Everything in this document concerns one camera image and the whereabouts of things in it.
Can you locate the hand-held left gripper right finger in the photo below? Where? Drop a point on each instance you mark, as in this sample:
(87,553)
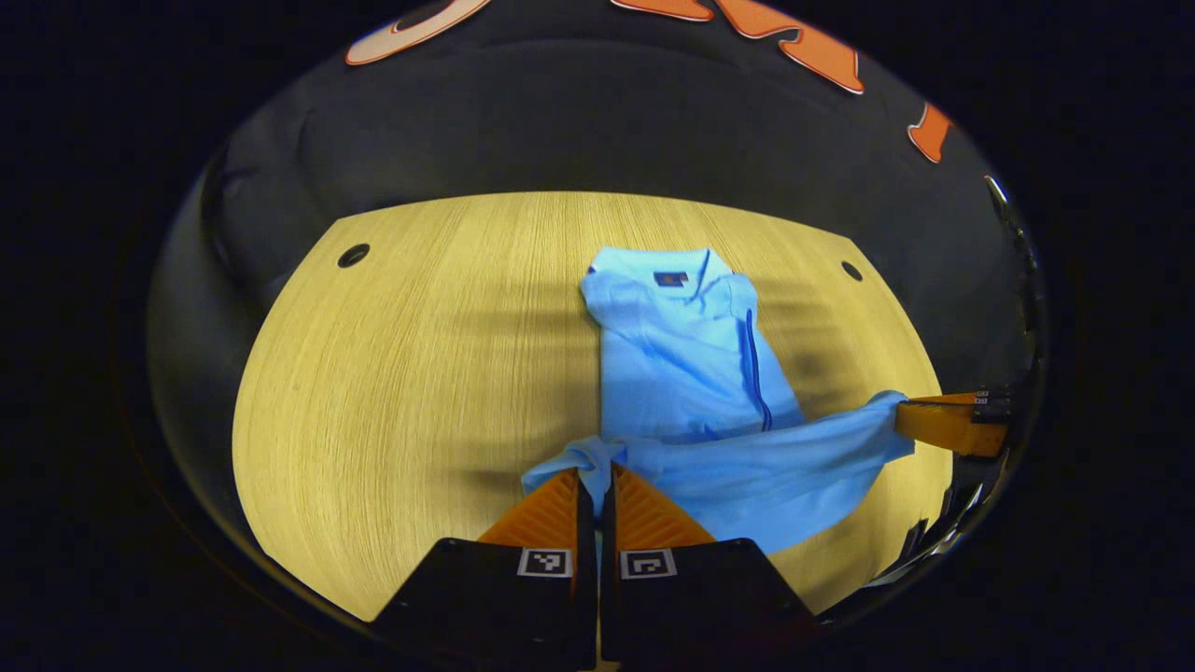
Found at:
(700,607)

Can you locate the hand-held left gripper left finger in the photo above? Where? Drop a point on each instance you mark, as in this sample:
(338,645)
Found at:
(504,607)

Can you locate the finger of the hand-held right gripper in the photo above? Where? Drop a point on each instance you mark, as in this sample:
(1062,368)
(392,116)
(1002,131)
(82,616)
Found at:
(943,425)

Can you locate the light blue T-shirt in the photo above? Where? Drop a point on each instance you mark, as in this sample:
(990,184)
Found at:
(681,373)

